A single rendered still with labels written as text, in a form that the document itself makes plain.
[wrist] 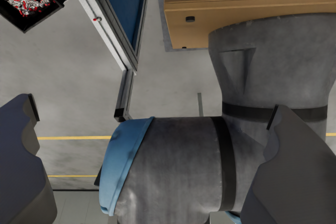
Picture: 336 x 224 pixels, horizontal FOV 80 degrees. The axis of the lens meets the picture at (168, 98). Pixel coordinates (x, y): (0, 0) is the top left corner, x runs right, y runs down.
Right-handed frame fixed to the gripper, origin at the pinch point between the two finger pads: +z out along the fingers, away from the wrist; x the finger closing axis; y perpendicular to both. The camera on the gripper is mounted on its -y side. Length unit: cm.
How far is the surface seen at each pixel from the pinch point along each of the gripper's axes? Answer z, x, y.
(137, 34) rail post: 73, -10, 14
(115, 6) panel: 64, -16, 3
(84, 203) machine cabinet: 326, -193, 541
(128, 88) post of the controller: 48, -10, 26
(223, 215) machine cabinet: 284, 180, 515
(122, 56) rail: 54, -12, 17
